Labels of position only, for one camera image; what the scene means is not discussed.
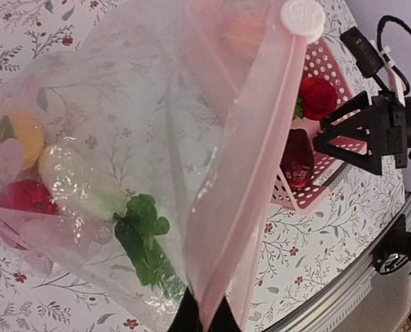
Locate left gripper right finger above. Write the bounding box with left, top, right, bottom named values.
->
left=208, top=297, right=241, bottom=332

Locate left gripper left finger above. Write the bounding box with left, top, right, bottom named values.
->
left=169, top=288, right=203, bottom=332

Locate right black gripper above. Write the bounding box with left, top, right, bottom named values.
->
left=313, top=91, right=411, bottom=175

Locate red apple toy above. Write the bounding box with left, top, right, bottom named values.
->
left=293, top=77, right=338, bottom=121

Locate pink perforated plastic basket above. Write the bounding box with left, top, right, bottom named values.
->
left=270, top=37, right=367, bottom=215

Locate white radish toy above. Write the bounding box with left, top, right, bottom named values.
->
left=37, top=144, right=178, bottom=292

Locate clear zip top bag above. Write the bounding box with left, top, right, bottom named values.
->
left=0, top=1, right=325, bottom=331

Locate yellow lemon toy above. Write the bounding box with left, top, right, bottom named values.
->
left=0, top=110, right=44, bottom=173

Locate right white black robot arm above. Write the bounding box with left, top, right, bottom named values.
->
left=313, top=15, right=411, bottom=176

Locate floral patterned table mat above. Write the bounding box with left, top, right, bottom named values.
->
left=0, top=1, right=405, bottom=331

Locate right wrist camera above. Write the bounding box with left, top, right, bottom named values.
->
left=339, top=27, right=407, bottom=104

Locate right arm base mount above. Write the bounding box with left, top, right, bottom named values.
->
left=373, top=214, right=411, bottom=275

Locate aluminium front rail frame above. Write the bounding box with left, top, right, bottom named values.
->
left=266, top=192, right=411, bottom=331

